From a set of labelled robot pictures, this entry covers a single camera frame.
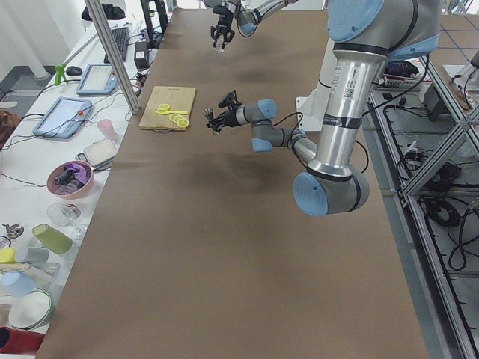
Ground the grey cup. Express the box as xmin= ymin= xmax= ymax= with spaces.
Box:
xmin=14 ymin=246 xmax=49 ymax=266

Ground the white bowl green rim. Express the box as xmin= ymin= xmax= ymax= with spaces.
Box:
xmin=8 ymin=290 xmax=54 ymax=330

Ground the top separate lemon slice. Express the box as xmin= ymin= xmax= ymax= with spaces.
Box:
xmin=157 ymin=103 xmax=171 ymax=112

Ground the light blue cup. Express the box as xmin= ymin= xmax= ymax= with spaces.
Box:
xmin=1 ymin=271 xmax=37 ymax=298

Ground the lemon slice nearest handle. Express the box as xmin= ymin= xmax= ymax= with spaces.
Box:
xmin=176 ymin=117 xmax=189 ymax=129

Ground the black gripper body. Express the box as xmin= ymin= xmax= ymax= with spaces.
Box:
xmin=223 ymin=107 xmax=245 ymax=127
xmin=217 ymin=13 xmax=234 ymax=34

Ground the black power adapter box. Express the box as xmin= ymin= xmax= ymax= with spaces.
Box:
xmin=422 ymin=84 xmax=450 ymax=122

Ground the computer mouse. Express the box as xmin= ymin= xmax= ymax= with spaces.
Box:
xmin=65 ymin=66 xmax=83 ymax=76

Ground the near teach pendant tablet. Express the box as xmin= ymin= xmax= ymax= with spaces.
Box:
xmin=32 ymin=97 xmax=93 ymax=139

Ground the yellow plastic knife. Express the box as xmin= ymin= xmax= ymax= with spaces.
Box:
xmin=156 ymin=110 xmax=189 ymax=115

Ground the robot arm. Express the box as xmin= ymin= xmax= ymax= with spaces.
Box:
xmin=203 ymin=0 xmax=296 ymax=49
xmin=204 ymin=1 xmax=442 ymax=216

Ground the digital kitchen scale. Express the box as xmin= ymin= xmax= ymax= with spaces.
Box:
xmin=75 ymin=138 xmax=118 ymax=171

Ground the green plastic cup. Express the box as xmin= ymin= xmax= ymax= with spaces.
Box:
xmin=31 ymin=224 xmax=73 ymax=255

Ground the black keyboard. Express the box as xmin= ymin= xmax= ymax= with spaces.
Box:
xmin=111 ymin=26 xmax=129 ymax=61

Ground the red bowl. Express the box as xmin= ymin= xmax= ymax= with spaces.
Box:
xmin=1 ymin=327 xmax=45 ymax=355

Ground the clear glass cup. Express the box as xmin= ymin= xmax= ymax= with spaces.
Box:
xmin=215 ymin=38 xmax=225 ymax=53

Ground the pink bowl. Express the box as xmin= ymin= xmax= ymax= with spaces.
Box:
xmin=46 ymin=160 xmax=94 ymax=200

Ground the aluminium frame post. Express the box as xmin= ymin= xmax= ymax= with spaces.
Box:
xmin=85 ymin=0 xmax=140 ymax=114

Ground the wooden cutting board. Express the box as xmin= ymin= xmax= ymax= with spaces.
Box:
xmin=138 ymin=86 xmax=196 ymax=131

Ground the far teach pendant tablet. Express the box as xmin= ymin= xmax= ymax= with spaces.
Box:
xmin=76 ymin=64 xmax=118 ymax=96

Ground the pink plastic cup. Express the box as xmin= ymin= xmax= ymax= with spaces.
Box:
xmin=97 ymin=119 xmax=116 ymax=139

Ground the wine glass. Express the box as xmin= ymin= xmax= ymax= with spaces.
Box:
xmin=46 ymin=203 xmax=88 ymax=241

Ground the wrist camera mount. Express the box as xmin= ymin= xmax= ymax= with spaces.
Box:
xmin=218 ymin=90 xmax=242 ymax=111
xmin=213 ymin=1 xmax=236 ymax=16

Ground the teach pendant tablet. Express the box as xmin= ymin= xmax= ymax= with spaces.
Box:
xmin=32 ymin=97 xmax=93 ymax=139
xmin=76 ymin=64 xmax=118 ymax=96

